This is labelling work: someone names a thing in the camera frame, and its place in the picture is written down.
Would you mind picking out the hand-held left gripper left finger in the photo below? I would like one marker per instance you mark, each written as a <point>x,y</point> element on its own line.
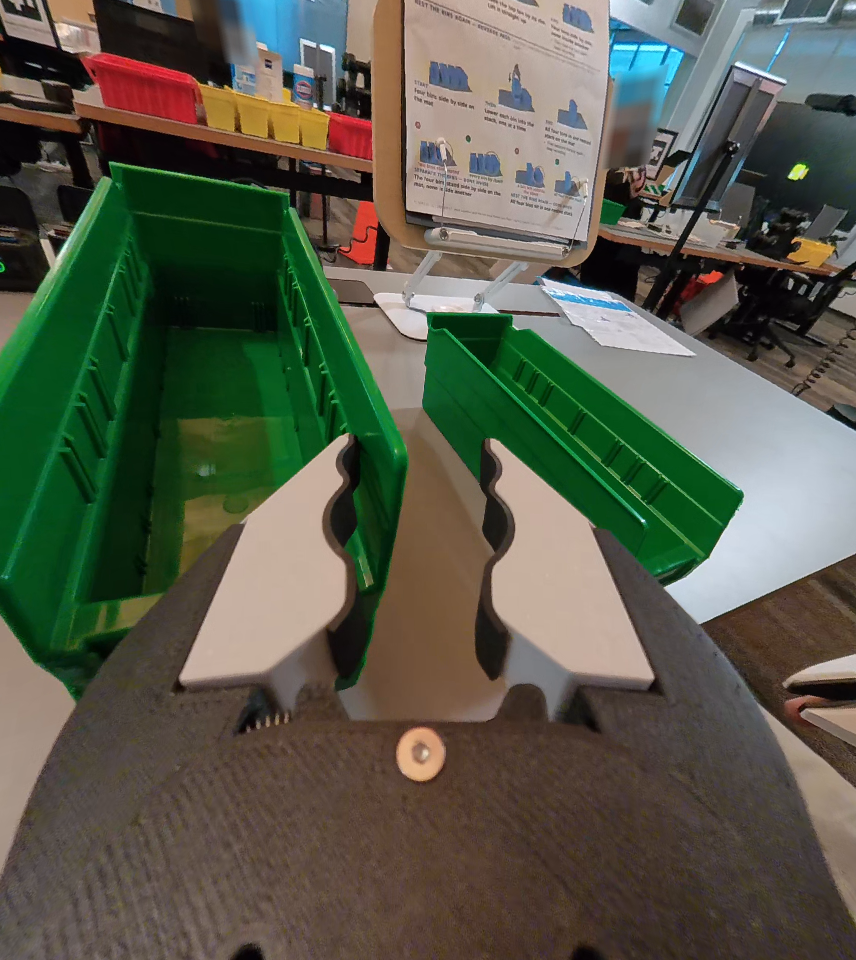
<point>270,600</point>

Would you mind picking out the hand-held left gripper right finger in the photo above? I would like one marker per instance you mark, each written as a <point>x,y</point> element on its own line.
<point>570,600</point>

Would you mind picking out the green plastic bin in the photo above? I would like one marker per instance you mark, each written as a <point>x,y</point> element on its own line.
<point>210,247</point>
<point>473,420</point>

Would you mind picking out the grey desk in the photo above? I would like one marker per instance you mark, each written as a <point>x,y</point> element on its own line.
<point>698,420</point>

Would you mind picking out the person's trousered leg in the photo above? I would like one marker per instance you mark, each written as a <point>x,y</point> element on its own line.
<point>848,862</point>

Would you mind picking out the white blue paper sheet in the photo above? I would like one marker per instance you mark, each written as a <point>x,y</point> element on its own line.
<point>615,319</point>

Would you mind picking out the black office chair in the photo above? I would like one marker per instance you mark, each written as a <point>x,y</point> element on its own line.
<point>788,300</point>

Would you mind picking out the long wooden table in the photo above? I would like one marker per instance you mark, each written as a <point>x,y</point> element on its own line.
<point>172,131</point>
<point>698,247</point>

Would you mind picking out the orange safety cone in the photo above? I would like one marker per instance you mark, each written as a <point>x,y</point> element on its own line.
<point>371,236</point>

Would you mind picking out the small green bin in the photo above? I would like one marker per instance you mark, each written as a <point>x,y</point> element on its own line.
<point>612,212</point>

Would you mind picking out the marker tag sign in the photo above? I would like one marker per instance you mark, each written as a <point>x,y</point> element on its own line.
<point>26,19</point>
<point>664,154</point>

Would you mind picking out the small red bin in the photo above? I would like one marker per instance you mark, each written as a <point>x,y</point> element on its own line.
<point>350,135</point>

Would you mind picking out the row of small yellow bins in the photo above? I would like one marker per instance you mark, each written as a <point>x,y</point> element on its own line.
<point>263,116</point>

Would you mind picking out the tilted screen on pole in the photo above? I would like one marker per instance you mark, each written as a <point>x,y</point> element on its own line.
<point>728,135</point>

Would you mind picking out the black monitor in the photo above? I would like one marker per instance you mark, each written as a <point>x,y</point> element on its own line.
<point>833,150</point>

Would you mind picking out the white wipes canister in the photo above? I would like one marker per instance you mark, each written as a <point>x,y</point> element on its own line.
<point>306,86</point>

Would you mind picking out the black dumbbell rack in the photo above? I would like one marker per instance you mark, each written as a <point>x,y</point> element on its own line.
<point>353,82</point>

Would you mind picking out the white blue box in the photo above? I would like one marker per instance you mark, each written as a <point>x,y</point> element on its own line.
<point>259,71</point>

